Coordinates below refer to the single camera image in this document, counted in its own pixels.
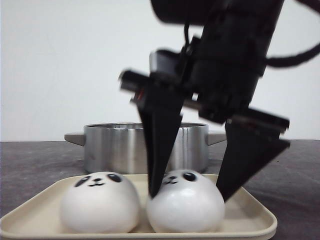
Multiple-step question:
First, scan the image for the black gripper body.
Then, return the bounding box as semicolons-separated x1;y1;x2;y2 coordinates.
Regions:
119;0;290;133

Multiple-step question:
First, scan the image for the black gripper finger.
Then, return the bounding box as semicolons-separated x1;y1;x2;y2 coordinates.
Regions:
133;87;184;198
216;121;290;202

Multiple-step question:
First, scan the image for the panda bun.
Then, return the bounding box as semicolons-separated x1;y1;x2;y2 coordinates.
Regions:
146;169;226;233
59;171;141;234

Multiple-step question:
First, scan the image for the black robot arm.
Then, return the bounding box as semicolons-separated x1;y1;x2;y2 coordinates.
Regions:
119;0;290;200

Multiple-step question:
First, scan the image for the stainless steel steamer pot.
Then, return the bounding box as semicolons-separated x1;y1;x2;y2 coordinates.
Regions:
64;122;227;174

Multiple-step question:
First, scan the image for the cream rectangular plastic tray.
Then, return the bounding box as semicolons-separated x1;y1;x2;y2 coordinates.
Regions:
0;176;278;240

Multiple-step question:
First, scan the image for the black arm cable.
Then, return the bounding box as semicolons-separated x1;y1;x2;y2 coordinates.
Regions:
183;0;320;68

